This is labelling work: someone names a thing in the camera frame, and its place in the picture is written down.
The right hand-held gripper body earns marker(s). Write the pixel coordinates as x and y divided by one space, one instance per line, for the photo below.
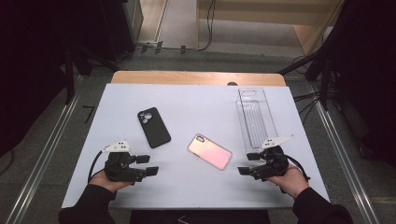
274 163

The black metal stand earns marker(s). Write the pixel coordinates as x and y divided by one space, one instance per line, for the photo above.
70 77
323 81

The grey cabinet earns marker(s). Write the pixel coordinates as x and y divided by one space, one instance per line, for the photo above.
135 18

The clear plastic tray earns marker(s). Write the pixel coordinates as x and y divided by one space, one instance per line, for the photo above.
257 115

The person's right hand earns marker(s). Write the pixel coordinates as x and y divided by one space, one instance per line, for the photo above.
289 183

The wooden table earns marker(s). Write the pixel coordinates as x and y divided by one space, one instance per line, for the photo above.
186 77

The white table board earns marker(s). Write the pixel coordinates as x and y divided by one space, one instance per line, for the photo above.
199 105

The black curtain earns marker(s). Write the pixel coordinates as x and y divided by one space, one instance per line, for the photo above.
31 62
370 77

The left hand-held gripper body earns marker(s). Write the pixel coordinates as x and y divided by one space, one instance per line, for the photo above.
120 169

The light wooden shelf unit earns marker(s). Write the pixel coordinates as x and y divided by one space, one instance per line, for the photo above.
264 14

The pink iridescent phone case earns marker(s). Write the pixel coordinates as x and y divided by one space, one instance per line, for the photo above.
210 152

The black phone case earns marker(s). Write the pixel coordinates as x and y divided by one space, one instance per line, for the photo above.
154 128

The metal floor rail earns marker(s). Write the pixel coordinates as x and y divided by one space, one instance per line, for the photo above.
342 149
43 149

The person's left hand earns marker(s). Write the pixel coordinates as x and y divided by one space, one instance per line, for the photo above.
106 183

